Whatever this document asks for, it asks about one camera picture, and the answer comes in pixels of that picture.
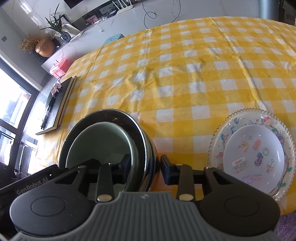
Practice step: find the white wifi router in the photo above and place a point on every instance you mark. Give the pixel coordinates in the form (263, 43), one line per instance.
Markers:
(122, 6)

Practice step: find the white tv cabinet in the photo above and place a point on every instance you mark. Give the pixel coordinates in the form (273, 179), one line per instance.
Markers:
(145, 15)

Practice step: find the black television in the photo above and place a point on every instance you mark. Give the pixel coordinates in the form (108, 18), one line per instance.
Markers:
(72, 3)

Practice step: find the small white sticker plate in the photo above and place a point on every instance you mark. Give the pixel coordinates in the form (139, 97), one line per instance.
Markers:
(254, 155)

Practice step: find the green ceramic bowl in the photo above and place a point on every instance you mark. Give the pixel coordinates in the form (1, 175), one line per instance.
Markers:
(102, 143)

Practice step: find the black pen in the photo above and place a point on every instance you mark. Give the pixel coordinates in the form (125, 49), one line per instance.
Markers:
(50, 103)

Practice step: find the gold vase with dried flowers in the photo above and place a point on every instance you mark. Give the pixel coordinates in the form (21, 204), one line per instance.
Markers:
(43, 46)

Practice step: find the green plant in blue vase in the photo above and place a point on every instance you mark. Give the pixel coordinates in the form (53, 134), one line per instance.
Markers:
(55, 23)

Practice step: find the clear glass plate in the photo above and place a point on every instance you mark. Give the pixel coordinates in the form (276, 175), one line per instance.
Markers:
(252, 116)

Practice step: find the yellow checkered tablecloth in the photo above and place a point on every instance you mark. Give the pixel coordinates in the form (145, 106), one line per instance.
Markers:
(181, 80)

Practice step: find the grey metal trash bin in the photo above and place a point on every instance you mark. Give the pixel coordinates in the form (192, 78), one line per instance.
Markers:
(268, 9)

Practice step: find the orange steel bowl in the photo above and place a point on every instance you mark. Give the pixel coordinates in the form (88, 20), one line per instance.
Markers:
(144, 168)

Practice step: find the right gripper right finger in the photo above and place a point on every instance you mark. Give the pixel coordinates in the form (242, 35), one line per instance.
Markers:
(183, 176)

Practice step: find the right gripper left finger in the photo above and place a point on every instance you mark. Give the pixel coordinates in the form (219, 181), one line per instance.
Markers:
(110, 175)

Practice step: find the pink storage box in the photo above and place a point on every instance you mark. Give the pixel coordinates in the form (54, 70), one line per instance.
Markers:
(59, 68)

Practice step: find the light blue plastic stool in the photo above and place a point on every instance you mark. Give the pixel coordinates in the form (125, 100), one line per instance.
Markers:
(113, 38)

